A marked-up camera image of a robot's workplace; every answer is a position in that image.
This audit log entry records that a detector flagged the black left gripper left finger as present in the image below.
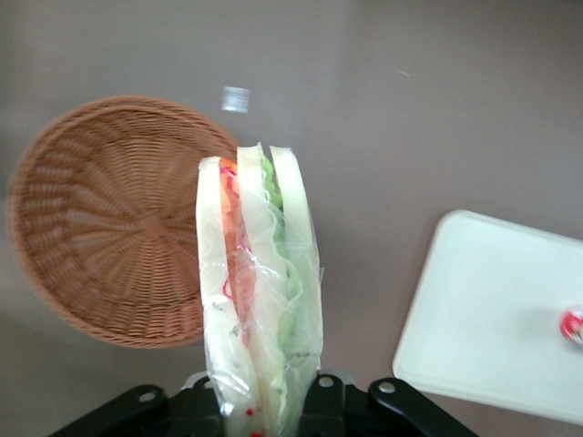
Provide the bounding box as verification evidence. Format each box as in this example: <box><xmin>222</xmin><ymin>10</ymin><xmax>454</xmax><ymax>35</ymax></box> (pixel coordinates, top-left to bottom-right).
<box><xmin>47</xmin><ymin>372</ymin><xmax>228</xmax><ymax>437</ymax></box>

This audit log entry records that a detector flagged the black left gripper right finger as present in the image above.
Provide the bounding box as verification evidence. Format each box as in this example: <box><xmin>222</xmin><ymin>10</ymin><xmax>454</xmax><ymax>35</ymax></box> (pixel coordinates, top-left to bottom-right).
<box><xmin>298</xmin><ymin>372</ymin><xmax>479</xmax><ymax>437</ymax></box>

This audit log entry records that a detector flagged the triangle sandwich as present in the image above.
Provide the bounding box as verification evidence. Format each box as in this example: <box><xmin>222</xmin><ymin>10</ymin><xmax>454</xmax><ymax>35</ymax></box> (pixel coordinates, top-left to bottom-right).
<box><xmin>195</xmin><ymin>142</ymin><xmax>326</xmax><ymax>437</ymax></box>

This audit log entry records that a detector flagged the beige plastic tray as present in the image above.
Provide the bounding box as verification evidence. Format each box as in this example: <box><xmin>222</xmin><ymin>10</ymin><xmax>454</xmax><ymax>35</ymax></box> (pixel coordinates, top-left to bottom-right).
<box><xmin>392</xmin><ymin>208</ymin><xmax>583</xmax><ymax>427</ymax></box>

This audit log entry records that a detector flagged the round shallow wicker basket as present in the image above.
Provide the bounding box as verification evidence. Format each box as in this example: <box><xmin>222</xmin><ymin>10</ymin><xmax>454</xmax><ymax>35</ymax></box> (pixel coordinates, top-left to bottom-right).
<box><xmin>8</xmin><ymin>94</ymin><xmax>240</xmax><ymax>350</ymax></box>

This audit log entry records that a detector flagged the red white yogurt cup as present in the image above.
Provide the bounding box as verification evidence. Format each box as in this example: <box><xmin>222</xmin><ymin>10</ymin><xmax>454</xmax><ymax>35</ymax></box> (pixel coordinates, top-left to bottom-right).
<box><xmin>558</xmin><ymin>305</ymin><xmax>583</xmax><ymax>350</ymax></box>

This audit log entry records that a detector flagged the small clear tape patch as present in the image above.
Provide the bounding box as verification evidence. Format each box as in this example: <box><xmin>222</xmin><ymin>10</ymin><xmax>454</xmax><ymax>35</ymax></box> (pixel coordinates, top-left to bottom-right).
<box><xmin>221</xmin><ymin>85</ymin><xmax>251</xmax><ymax>114</ymax></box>

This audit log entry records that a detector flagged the brown table cover mat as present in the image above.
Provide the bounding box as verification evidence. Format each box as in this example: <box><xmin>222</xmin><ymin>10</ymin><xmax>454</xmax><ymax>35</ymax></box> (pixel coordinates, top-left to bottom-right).
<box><xmin>0</xmin><ymin>0</ymin><xmax>583</xmax><ymax>437</ymax></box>

